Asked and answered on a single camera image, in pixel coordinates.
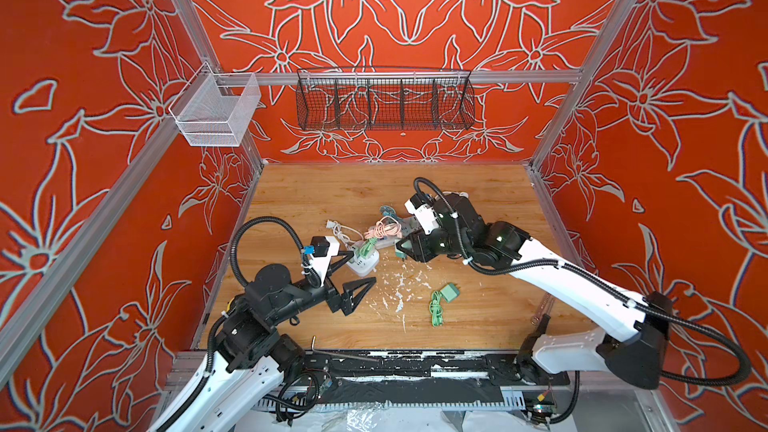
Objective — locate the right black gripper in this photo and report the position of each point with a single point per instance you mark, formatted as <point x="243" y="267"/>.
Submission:
<point x="418" y="245"/>

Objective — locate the clear plastic wall bin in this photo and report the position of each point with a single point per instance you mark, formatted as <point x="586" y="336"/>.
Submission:
<point x="215" y="109"/>

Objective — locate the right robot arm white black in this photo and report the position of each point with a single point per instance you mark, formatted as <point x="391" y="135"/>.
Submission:
<point x="632" y="330"/>

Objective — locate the black wire wall basket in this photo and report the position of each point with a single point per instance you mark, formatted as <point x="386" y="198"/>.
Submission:
<point x="366" y="98"/>

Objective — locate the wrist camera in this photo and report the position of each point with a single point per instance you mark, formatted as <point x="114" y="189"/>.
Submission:
<point x="316" y="259"/>
<point x="422" y="208"/>

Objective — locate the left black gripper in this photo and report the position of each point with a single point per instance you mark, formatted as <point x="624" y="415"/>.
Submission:
<point x="347" y="300"/>

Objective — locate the white square socket cube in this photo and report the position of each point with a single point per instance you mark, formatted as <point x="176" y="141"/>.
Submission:
<point x="363" y="264"/>

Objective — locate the white multicolour power strip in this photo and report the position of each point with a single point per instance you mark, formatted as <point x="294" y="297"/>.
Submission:
<point x="389" y="230"/>

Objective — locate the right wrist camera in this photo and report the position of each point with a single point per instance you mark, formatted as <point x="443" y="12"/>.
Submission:
<point x="422" y="208"/>

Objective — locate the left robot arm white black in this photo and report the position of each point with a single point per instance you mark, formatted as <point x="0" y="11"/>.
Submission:
<point x="247" y="359"/>

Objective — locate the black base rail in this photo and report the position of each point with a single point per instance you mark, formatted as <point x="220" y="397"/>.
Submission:
<point x="455" y="380"/>

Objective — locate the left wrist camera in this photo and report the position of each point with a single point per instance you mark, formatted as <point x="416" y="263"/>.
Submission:
<point x="316" y="259"/>

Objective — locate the green charger plug lower right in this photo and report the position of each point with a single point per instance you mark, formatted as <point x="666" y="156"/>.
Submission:
<point x="449" y="292"/>

